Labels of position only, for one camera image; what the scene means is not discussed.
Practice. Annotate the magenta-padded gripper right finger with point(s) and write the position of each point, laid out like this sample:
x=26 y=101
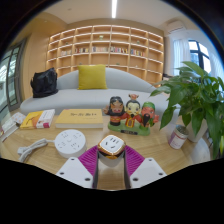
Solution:
x=148 y=171

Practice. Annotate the long ceiling light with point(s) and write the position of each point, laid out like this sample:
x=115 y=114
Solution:
x=114 y=8

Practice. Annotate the open magazine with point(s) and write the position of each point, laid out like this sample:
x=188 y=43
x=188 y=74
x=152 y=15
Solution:
x=10 y=125

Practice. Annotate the large yellow book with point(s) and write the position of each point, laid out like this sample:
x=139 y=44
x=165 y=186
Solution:
x=80 y=117

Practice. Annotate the light grey sofa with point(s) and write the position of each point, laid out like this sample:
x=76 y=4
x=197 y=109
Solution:
x=90 y=98

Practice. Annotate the white sheer curtain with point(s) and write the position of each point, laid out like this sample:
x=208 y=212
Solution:
x=181 y=56

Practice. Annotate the yellow and white book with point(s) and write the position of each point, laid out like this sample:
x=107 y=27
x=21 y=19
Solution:
x=36 y=119

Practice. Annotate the black bag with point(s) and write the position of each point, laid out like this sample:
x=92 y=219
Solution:
x=44 y=83

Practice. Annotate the green potted plant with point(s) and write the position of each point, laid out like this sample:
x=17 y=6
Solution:
x=195 y=96

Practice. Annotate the wooden shelf unit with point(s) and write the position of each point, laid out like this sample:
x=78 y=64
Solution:
x=103 y=48

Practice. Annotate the dark-framed window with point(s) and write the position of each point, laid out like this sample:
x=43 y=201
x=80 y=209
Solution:
x=199 y=55

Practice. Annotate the three-figure figurine on green base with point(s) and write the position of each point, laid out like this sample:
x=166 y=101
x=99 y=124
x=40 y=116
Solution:
x=132 y=115

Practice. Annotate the glass door with dark frame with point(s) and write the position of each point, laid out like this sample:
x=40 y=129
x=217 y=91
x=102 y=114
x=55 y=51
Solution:
x=11 y=80

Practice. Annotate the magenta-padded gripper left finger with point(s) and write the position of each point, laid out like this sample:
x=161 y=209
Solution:
x=75 y=171

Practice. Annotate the white air conditioner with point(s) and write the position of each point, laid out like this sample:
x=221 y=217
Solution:
x=176 y=26

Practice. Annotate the round white power strip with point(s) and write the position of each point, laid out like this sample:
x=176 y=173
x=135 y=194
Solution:
x=70 y=143

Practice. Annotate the yellow cushion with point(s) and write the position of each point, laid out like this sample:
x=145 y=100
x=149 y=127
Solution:
x=92 y=76

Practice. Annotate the white charger with gold trim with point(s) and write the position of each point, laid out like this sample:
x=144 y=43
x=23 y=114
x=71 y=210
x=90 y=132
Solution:
x=111 y=145

